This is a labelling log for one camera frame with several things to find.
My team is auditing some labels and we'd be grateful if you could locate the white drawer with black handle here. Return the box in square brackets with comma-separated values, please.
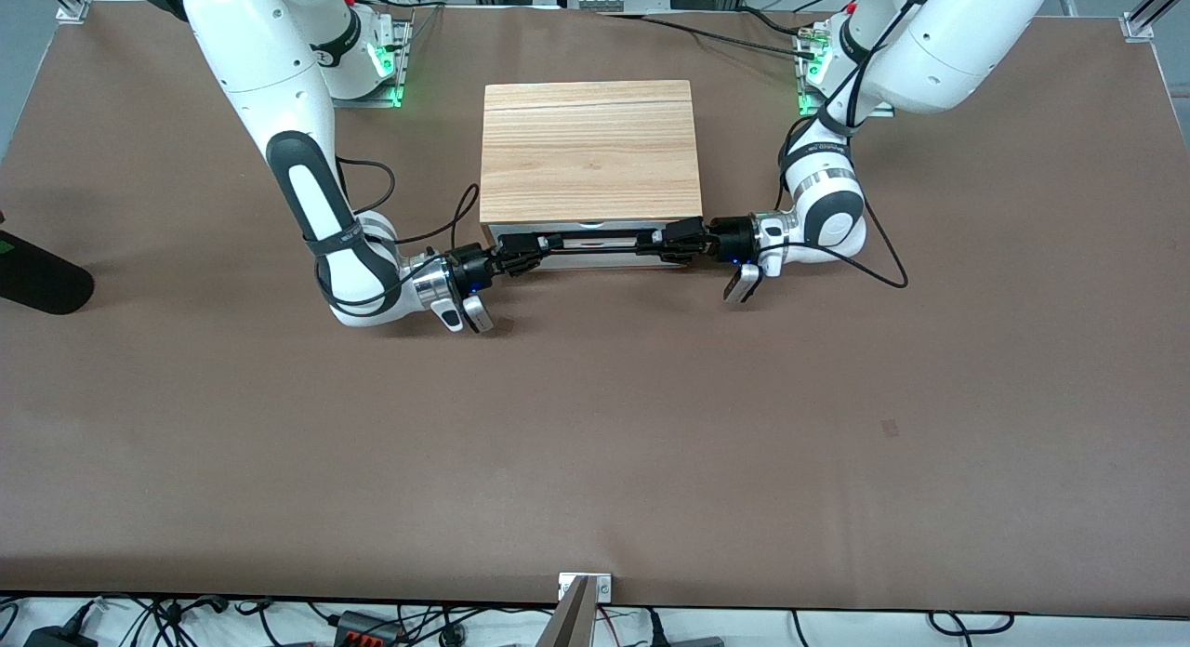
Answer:
[490, 219, 696, 257]

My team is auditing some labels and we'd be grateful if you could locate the light wooden drawer cabinet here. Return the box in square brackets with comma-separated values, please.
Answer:
[479, 80, 704, 274]

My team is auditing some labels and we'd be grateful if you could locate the black orange connector block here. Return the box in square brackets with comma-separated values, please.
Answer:
[333, 611, 403, 647]

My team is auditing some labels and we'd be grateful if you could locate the black power adapter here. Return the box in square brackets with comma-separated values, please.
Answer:
[23, 626, 99, 647]

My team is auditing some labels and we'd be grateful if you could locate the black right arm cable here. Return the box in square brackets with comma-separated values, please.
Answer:
[321, 156, 482, 313]

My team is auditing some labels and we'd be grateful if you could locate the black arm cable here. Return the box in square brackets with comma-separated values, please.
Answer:
[767, 0, 935, 290]
[321, 156, 482, 313]

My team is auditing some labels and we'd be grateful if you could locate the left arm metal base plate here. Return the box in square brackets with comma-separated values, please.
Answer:
[798, 24, 896, 118]

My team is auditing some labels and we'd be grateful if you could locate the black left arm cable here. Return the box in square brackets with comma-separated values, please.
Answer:
[767, 0, 935, 290]

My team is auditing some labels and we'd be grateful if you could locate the long black table cable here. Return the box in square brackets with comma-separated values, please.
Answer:
[600, 13, 819, 60]

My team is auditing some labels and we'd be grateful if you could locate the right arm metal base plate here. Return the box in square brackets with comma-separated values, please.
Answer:
[330, 20, 412, 109]

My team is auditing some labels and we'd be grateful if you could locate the short black table cable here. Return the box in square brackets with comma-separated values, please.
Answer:
[734, 6, 819, 39]

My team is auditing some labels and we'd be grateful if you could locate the small metal table bracket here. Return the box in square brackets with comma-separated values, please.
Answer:
[558, 573, 614, 603]

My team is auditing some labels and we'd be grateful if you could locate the grey metal camera pole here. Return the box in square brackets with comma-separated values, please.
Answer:
[535, 575, 596, 647]

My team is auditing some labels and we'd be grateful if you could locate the black looped cable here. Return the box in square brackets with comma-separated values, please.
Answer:
[928, 611, 1016, 637]

